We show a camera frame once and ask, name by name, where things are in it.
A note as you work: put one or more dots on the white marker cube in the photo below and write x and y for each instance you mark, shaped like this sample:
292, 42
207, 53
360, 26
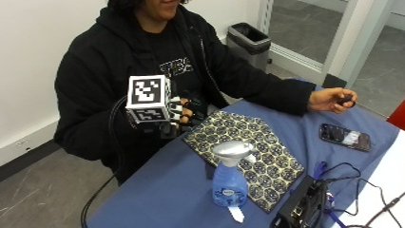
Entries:
146, 91

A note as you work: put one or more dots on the black electronics box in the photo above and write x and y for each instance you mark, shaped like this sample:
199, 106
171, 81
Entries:
301, 204

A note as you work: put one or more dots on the small black clicker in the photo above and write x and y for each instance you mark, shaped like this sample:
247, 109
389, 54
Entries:
345, 100

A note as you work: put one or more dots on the blue tablecloth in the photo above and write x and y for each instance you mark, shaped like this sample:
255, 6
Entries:
168, 190

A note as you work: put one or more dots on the red chair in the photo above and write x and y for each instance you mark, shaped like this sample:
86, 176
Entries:
399, 115

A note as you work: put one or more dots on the person in black hoodie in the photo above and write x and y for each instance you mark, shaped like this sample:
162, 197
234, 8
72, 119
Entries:
127, 53

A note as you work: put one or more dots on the white paper tag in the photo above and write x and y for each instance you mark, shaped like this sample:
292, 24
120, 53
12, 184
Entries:
236, 213

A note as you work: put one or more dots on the blue spray bottle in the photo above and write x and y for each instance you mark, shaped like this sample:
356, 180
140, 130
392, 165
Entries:
230, 183

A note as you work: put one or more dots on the patterned black and cream cloth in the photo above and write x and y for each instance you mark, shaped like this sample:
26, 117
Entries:
254, 148

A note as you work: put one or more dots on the black smartphone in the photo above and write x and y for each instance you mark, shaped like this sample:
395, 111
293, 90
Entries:
344, 136

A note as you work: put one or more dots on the glass door with white frame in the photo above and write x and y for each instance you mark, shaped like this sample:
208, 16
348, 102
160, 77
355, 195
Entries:
312, 34

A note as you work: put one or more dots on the black door stop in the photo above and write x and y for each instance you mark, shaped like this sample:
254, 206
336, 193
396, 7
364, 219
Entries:
335, 81

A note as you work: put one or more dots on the grey trash bin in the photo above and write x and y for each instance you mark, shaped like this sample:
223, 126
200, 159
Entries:
248, 44

